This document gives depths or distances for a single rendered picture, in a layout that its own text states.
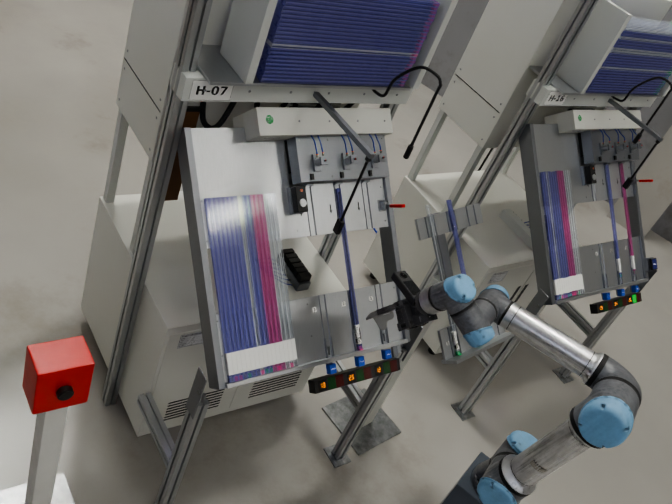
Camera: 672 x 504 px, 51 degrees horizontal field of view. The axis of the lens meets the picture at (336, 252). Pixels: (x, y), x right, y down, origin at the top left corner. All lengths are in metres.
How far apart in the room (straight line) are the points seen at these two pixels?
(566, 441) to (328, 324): 0.75
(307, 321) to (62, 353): 0.69
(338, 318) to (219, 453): 0.82
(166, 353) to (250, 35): 1.02
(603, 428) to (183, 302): 1.28
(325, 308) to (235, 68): 0.75
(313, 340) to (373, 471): 0.92
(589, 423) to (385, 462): 1.28
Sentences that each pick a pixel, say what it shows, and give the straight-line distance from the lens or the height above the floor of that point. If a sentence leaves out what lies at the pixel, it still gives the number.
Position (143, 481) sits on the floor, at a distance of 2.64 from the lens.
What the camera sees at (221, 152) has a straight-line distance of 2.02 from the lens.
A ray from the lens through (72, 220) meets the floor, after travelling 3.50.
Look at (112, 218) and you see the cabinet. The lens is 2.56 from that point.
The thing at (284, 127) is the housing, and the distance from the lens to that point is 2.05.
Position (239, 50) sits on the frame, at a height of 1.45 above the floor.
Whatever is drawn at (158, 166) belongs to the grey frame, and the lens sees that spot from 2.04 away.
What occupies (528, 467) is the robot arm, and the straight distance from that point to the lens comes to 2.03.
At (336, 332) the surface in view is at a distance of 2.18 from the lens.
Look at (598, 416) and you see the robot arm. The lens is 1.84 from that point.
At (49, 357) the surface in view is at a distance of 1.89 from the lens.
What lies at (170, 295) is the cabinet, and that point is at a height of 0.62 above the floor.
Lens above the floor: 2.22
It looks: 36 degrees down
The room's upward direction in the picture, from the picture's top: 24 degrees clockwise
